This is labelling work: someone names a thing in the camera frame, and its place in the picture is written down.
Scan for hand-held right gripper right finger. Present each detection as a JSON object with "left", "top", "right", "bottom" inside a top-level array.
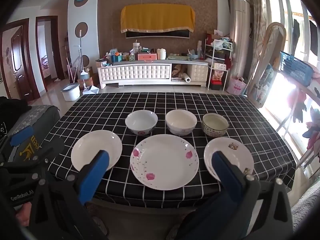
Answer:
[{"left": 211, "top": 151, "right": 294, "bottom": 240}]

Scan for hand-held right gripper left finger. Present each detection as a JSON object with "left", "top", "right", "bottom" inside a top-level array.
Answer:
[{"left": 25, "top": 150, "right": 110, "bottom": 240}]

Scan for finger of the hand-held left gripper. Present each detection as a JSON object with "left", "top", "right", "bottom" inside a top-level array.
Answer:
[
  {"left": 7, "top": 126, "right": 35, "bottom": 164},
  {"left": 0, "top": 147, "right": 60, "bottom": 178}
]

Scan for cat print white plate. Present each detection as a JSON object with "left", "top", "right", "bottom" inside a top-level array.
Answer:
[{"left": 204, "top": 137, "right": 255, "bottom": 182}]

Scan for plain white plate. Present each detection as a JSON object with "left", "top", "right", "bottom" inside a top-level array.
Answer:
[{"left": 71, "top": 130, "right": 123, "bottom": 172}]

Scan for patterned rim bowl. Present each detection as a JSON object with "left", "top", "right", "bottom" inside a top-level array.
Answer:
[{"left": 201, "top": 113, "right": 229, "bottom": 138}]

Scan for pink floral white plate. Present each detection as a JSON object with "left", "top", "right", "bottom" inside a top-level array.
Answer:
[{"left": 130, "top": 134, "right": 200, "bottom": 190}]

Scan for white bowl with red pattern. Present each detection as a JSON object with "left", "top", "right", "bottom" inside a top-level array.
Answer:
[{"left": 125, "top": 110, "right": 158, "bottom": 136}]

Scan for cream bowl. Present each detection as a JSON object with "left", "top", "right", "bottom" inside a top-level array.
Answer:
[{"left": 165, "top": 109, "right": 197, "bottom": 136}]

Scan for person's left hand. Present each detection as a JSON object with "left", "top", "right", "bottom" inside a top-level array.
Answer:
[{"left": 14, "top": 201, "right": 33, "bottom": 227}]

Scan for grey chair cover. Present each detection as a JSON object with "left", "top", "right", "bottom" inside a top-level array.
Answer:
[{"left": 7, "top": 104, "right": 64, "bottom": 160}]

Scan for black cloth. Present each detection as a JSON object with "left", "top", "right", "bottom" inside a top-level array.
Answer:
[{"left": 0, "top": 96, "right": 32, "bottom": 137}]

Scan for dark blue trousers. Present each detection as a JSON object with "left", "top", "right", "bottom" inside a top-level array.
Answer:
[{"left": 175, "top": 197, "right": 250, "bottom": 240}]

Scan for white bucket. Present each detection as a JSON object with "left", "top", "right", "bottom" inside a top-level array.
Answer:
[{"left": 61, "top": 83, "right": 81, "bottom": 102}]

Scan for white dustpan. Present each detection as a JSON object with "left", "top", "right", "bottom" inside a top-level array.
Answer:
[{"left": 82, "top": 85, "right": 100, "bottom": 95}]

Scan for dark wooden door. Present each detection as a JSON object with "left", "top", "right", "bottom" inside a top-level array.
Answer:
[{"left": 1, "top": 19, "right": 40, "bottom": 102}]

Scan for black checked tablecloth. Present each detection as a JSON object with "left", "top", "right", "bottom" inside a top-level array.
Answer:
[{"left": 46, "top": 92, "right": 297, "bottom": 209}]

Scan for pink bag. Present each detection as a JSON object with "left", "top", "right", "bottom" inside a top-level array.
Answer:
[{"left": 227, "top": 76, "right": 247, "bottom": 96}]

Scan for cardboard box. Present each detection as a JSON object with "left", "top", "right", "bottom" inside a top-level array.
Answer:
[{"left": 77, "top": 66, "right": 99, "bottom": 88}]

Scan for white tufted television cabinet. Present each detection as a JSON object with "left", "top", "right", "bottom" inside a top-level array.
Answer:
[{"left": 97, "top": 59, "right": 209, "bottom": 89}]

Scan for white shelf rack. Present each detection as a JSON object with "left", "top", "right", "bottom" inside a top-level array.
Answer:
[{"left": 204, "top": 39, "right": 233, "bottom": 90}]

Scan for wooden drying rack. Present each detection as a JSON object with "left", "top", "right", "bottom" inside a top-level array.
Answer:
[{"left": 275, "top": 75, "right": 320, "bottom": 180}]

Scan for blue plastic basket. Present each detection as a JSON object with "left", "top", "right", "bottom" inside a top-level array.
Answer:
[{"left": 279, "top": 51, "right": 316, "bottom": 87}]

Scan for pink box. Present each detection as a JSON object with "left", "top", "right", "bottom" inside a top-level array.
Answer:
[{"left": 137, "top": 52, "right": 157, "bottom": 62}]

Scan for tall standing air conditioner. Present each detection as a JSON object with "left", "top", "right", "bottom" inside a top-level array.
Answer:
[{"left": 229, "top": 0, "right": 251, "bottom": 96}]

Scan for patterned curtain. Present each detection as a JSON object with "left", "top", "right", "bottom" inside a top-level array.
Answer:
[{"left": 246, "top": 0, "right": 265, "bottom": 80}]

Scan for yellow cloth cover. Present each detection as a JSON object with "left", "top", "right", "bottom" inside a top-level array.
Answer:
[{"left": 120, "top": 4, "right": 195, "bottom": 33}]

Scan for dark wooden door frame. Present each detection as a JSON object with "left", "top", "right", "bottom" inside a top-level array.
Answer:
[{"left": 35, "top": 16, "right": 65, "bottom": 92}]

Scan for wall television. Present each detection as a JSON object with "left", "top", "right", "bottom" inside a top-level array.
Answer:
[{"left": 125, "top": 29, "right": 190, "bottom": 39}]

